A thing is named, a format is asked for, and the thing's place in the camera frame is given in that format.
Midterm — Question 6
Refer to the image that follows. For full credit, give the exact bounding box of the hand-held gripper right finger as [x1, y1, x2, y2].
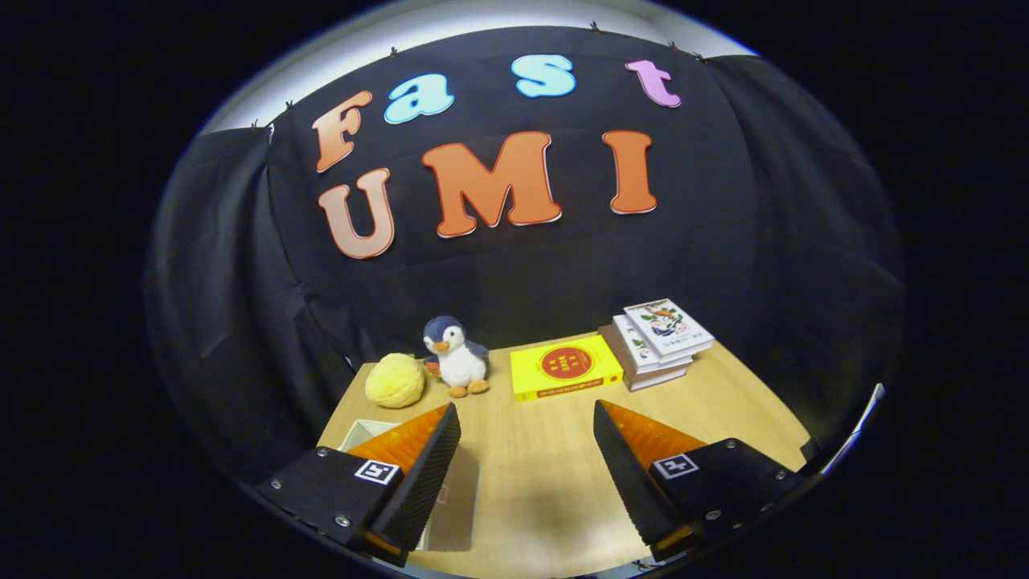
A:
[592, 400, 805, 564]

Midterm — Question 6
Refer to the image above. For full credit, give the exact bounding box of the white book floral cover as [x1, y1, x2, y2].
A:
[623, 298, 715, 359]

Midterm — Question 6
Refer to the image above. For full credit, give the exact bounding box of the black backdrop cloth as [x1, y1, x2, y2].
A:
[145, 24, 905, 483]

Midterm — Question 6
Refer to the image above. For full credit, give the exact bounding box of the brown cover book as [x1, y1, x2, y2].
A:
[597, 324, 689, 392]

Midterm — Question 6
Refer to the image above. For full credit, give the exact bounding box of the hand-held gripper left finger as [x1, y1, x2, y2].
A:
[256, 402, 463, 568]

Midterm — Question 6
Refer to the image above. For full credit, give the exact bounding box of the white book green print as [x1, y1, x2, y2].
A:
[612, 314, 696, 376]

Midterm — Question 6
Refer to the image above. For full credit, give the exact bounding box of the yellow book red label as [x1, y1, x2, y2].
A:
[510, 335, 625, 402]

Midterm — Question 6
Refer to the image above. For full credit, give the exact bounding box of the yellow plush ball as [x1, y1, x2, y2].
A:
[365, 353, 426, 409]

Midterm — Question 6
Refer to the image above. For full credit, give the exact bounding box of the brown fabric storage box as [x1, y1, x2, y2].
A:
[338, 419, 482, 553]

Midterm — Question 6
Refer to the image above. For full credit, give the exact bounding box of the penguin plush toy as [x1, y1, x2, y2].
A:
[423, 315, 490, 399]

